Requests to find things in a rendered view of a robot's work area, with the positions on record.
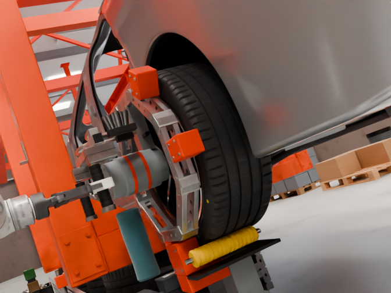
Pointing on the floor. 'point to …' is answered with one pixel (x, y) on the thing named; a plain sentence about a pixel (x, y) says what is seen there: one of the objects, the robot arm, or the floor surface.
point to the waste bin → (379, 135)
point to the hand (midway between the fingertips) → (100, 185)
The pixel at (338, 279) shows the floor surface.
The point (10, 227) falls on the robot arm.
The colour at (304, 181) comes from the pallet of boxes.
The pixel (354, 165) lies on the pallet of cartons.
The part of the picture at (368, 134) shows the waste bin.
